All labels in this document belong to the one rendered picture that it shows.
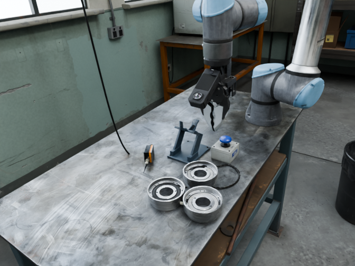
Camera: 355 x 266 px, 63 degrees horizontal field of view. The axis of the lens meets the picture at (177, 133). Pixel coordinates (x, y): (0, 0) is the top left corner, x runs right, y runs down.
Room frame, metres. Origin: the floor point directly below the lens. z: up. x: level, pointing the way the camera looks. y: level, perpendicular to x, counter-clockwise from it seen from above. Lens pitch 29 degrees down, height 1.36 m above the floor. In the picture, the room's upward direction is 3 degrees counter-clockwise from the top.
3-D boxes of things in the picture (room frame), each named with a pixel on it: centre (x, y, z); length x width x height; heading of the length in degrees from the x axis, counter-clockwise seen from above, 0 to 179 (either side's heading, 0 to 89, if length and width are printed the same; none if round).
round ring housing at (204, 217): (0.58, -0.06, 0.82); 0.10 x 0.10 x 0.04
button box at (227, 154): (0.84, -0.16, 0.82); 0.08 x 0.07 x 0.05; 144
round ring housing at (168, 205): (0.63, 0.04, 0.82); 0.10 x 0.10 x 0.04
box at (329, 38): (3.79, -1.93, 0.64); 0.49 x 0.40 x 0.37; 59
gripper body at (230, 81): (0.77, -0.12, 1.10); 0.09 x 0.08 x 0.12; 145
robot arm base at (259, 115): (1.10, -0.37, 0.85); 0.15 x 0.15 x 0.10
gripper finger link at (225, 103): (0.73, -0.12, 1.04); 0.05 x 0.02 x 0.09; 55
